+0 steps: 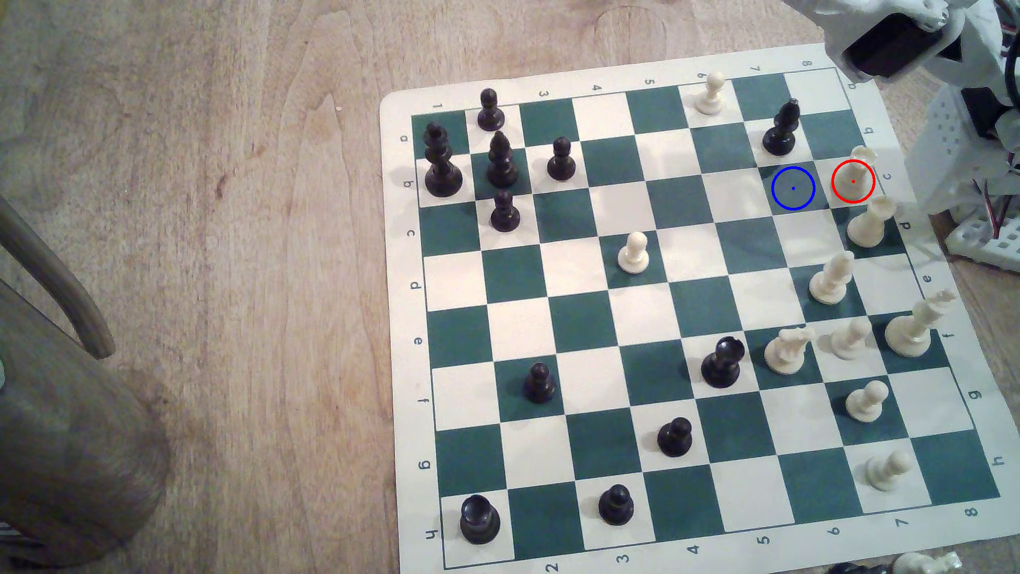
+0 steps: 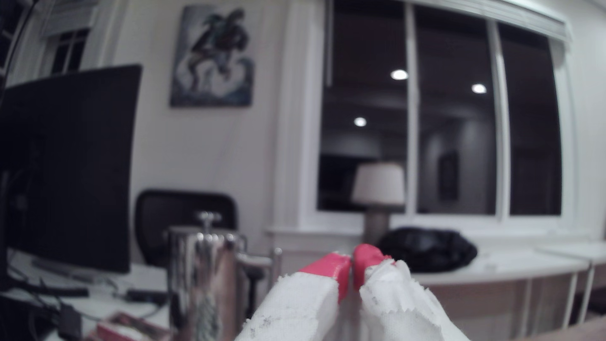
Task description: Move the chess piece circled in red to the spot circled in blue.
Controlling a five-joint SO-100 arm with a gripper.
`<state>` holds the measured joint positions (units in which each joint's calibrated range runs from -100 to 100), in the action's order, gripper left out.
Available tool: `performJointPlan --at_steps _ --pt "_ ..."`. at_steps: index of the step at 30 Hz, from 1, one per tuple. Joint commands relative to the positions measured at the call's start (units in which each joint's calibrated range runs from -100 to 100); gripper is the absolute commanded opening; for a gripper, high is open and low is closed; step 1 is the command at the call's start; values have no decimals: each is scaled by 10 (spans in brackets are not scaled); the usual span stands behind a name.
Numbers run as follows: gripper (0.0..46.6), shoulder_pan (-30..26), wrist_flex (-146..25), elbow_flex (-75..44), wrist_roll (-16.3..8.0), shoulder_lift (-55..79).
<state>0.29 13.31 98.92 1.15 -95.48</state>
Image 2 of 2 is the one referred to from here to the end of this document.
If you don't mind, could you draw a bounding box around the table lamp white shade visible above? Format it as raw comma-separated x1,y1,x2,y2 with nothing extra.
351,163,406,247

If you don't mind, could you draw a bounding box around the black desk cable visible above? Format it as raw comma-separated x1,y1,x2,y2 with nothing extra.
0,265,166,308

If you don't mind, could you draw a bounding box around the black power adapter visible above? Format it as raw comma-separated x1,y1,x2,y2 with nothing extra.
57,303,83,340

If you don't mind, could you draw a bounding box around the wall painting of figure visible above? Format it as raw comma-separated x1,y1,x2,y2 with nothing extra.
169,4,255,109

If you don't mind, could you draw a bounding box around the black computer monitor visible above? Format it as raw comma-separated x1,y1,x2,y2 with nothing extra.
0,64,143,275

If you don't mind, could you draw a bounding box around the black bag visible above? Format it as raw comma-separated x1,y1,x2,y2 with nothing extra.
377,227,479,274

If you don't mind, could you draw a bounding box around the small window blind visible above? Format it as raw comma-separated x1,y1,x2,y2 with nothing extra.
40,0,100,39

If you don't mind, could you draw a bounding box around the black office chair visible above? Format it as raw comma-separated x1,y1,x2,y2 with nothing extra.
134,189,239,268

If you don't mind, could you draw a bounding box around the large white framed window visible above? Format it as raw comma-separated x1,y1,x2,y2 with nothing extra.
272,0,580,237

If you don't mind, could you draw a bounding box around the red box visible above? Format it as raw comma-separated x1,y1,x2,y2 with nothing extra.
95,310,173,341

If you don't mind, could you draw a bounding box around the small dark window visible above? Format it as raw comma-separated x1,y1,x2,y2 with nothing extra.
50,28,91,75

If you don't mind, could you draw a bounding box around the white roller blind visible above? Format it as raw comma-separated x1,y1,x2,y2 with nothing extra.
407,0,571,43

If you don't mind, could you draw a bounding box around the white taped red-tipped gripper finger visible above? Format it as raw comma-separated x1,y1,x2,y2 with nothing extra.
353,244,469,341
234,252,352,341

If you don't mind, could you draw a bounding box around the white desk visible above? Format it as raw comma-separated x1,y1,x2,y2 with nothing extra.
409,248,591,338
537,242,606,325

